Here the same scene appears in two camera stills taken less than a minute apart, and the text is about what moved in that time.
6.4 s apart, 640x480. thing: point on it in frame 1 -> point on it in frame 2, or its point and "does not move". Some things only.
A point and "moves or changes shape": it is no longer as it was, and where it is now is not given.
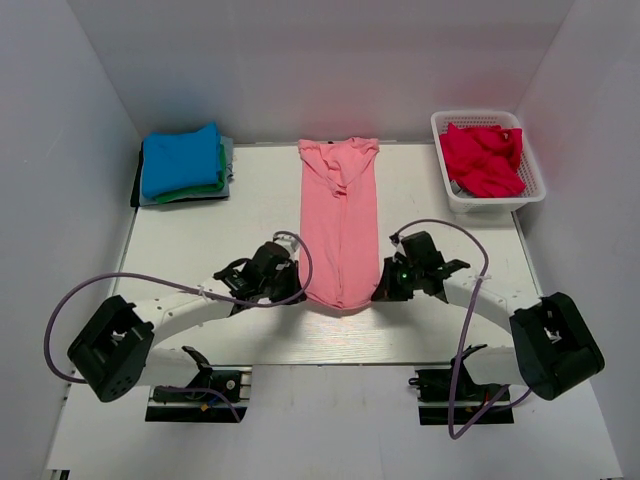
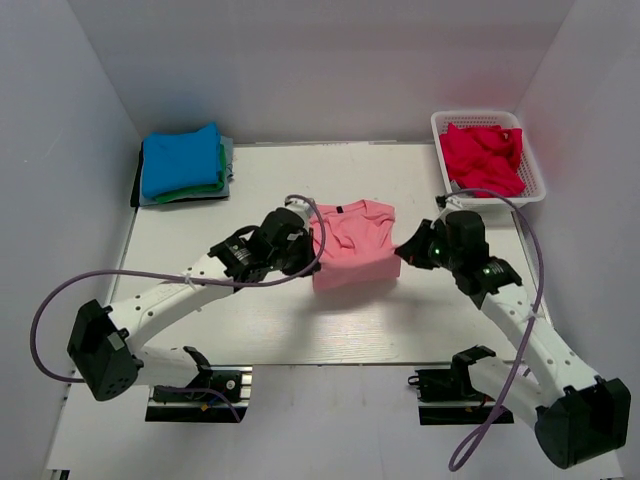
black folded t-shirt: x=135 y=194 does not move
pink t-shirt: x=339 y=219 moves or changes shape
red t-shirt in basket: x=485 y=161 does not move
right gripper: x=388 y=290 -> x=413 y=252
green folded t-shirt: x=221 y=176 does not move
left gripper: x=290 y=270 -> x=309 y=258
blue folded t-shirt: x=180 y=161 does not move
